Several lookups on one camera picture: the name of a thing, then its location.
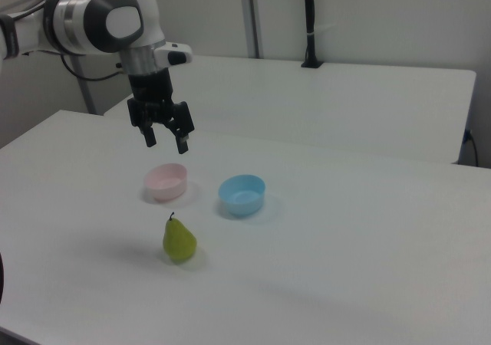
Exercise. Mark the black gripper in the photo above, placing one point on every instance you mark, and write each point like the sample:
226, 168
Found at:
151, 86

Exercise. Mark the green pear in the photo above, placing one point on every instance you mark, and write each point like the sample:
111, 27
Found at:
179, 241

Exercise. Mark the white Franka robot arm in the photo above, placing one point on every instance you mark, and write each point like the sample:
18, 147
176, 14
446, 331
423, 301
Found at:
115, 19

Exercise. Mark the pink plastic bowl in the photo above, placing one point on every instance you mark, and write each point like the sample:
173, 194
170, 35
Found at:
165, 191

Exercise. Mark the blue plastic bowl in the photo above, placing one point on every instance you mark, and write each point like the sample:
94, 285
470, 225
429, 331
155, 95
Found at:
241, 203

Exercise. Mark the white side table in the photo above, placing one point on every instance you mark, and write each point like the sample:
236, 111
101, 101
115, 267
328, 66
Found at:
326, 103

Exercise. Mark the black pole with table clamp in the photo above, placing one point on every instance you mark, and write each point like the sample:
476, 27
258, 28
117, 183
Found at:
310, 15

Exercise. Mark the grey vertical partition post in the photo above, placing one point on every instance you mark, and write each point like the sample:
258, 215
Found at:
250, 15

